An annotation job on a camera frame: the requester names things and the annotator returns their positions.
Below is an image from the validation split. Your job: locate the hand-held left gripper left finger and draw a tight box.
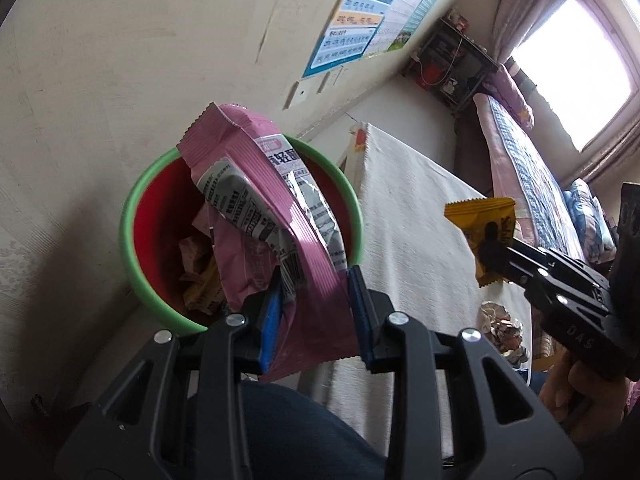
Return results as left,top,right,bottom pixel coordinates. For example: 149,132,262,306
54,265,286,480

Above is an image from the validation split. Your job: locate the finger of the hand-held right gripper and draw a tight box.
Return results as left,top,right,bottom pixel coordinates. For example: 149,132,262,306
475,237,546,286

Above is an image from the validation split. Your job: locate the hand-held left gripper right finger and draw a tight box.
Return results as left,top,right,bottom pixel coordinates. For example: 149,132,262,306
347,264,586,480

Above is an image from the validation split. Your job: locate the gold yellow candy wrapper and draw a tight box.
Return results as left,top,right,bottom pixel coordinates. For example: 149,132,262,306
444,197,517,288

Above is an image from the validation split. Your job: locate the slim pink snack packet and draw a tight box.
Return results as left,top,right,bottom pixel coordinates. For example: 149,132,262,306
177,102,363,381

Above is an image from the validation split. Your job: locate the green rimmed red bin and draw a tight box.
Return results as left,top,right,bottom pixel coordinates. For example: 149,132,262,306
119,135,365,336

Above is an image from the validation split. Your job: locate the person's right hand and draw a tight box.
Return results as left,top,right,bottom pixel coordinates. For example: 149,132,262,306
537,350,633,443

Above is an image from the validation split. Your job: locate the yellow snack packet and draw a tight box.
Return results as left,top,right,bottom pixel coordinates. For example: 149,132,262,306
182,260,226,316

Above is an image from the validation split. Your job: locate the crumpled silver wrapper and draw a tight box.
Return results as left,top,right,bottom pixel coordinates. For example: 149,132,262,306
477,301,531,366

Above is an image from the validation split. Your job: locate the bed with patterned bedding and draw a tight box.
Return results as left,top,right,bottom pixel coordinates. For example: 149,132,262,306
487,95,591,261

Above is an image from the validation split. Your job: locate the pink bed sheet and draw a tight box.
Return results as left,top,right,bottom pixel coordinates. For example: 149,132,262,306
472,92,541,246

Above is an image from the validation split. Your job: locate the floral patterned pillow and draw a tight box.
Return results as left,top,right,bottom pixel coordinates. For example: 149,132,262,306
562,177,618,263

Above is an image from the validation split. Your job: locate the table with white cloth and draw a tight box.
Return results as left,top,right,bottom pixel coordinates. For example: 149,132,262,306
310,121,533,461

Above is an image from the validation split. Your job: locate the pale pink paper wrapper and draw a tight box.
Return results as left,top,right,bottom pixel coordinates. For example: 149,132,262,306
177,237,216,281

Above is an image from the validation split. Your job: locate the person's navy trouser leg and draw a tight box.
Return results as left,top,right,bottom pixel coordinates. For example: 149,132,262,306
185,380,396,480

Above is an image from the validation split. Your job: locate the purple pink pillow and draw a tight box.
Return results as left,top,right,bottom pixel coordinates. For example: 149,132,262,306
492,60,536,133

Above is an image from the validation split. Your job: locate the dark bedside shelf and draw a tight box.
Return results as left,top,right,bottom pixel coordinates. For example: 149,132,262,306
402,10,501,118

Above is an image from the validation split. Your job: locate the red container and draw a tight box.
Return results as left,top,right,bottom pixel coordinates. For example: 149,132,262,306
420,62,446,90

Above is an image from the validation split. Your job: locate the bright window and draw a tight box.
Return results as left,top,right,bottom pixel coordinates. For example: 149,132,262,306
507,0,633,153

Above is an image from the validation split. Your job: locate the pale purple curtain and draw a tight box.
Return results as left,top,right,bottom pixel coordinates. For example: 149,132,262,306
492,0,581,61

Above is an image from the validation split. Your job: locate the small white wall plate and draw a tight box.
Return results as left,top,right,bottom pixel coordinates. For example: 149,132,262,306
285,80,318,110

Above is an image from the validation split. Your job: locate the white chart wall poster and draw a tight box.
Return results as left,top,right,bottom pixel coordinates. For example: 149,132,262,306
362,0,416,58

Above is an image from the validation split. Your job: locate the blue striped wall poster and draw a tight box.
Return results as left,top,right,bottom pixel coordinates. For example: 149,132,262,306
301,0,418,80

